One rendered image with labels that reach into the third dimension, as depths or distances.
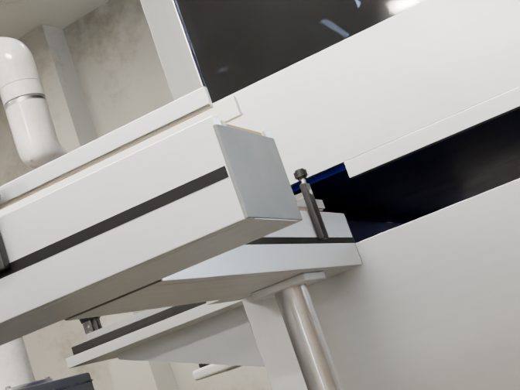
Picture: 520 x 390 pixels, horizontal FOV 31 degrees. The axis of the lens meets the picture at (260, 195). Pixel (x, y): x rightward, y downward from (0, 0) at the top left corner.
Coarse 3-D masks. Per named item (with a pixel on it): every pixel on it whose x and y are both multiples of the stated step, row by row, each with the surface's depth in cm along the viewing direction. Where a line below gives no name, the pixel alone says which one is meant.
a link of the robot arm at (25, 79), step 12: (0, 48) 200; (12, 48) 200; (24, 48) 202; (0, 60) 200; (12, 60) 199; (24, 60) 200; (0, 72) 199; (12, 72) 199; (24, 72) 199; (36, 72) 202; (0, 84) 200; (12, 84) 198; (24, 84) 198; (36, 84) 200; (12, 96) 198
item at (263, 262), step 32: (320, 224) 143; (224, 256) 111; (256, 256) 119; (288, 256) 129; (320, 256) 141; (352, 256) 154; (160, 288) 100; (192, 288) 109; (224, 288) 121; (256, 288) 135
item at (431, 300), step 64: (512, 192) 149; (384, 256) 156; (448, 256) 152; (512, 256) 148; (320, 320) 160; (384, 320) 156; (448, 320) 152; (512, 320) 148; (384, 384) 156; (448, 384) 151; (512, 384) 147
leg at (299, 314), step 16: (320, 272) 143; (272, 288) 138; (288, 288) 139; (304, 288) 140; (288, 304) 139; (304, 304) 139; (288, 320) 139; (304, 320) 139; (304, 336) 138; (320, 336) 139; (304, 352) 138; (320, 352) 138; (304, 368) 138; (320, 368) 137; (320, 384) 137; (336, 384) 137
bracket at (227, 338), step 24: (240, 312) 177; (168, 336) 183; (192, 336) 181; (216, 336) 179; (240, 336) 177; (144, 360) 185; (168, 360) 183; (192, 360) 181; (216, 360) 179; (240, 360) 177
